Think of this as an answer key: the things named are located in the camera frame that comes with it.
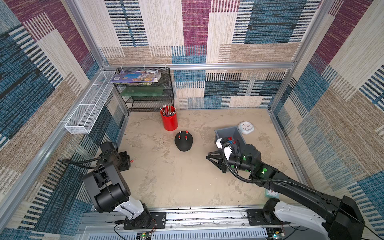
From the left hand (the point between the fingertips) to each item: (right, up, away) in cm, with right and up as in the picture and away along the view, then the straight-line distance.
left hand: (130, 157), depth 92 cm
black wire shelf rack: (+1, +40, +23) cm, 46 cm away
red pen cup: (+23, +24, +9) cm, 35 cm away
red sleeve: (+35, +15, +2) cm, 38 cm away
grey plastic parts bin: (+64, +15, +7) cm, 67 cm away
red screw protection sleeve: (+30, +13, -1) cm, 33 cm away
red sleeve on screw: (+34, +12, -2) cm, 36 cm away
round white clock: (+75, +18, +14) cm, 79 cm away
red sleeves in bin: (+64, +10, +13) cm, 66 cm away
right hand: (+46, +5, -20) cm, 51 cm away
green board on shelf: (+7, +40, +2) cm, 41 cm away
